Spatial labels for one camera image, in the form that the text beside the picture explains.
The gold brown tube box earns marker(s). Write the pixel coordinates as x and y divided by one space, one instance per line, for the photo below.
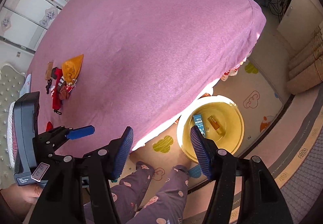
215 125

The person's left hand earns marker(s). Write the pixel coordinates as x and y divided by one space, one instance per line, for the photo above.
21 198

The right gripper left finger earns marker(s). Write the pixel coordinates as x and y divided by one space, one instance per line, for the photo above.
61 200

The white wardrobe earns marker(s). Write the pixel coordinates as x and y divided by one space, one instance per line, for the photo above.
24 23

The white dotted pillow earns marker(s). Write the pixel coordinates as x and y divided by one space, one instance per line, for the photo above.
11 139

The yellow trash bucket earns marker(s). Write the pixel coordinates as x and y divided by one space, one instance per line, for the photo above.
218 118

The red cloth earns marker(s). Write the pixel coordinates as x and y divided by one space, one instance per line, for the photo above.
49 127

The blue nasal spray box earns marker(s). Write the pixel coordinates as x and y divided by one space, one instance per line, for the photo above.
199 123

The mustard yellow drawstring bag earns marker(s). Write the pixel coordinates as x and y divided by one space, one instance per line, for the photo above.
71 68

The tan cardboard box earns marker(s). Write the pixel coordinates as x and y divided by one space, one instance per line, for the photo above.
48 70

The dark maroon bow ribbon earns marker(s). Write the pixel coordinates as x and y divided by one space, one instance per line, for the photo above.
48 86

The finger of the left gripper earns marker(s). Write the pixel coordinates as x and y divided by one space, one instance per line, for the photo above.
80 132

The red drawstring pouch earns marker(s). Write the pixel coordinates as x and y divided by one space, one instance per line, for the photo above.
57 75

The grey tufted headboard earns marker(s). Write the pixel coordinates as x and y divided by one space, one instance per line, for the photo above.
11 83

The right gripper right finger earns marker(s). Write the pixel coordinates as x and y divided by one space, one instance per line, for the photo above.
261 199

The light blue patterned pillow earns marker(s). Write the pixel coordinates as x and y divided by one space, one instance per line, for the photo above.
26 87

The pink bed sheet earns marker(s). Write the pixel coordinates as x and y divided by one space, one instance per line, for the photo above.
144 62

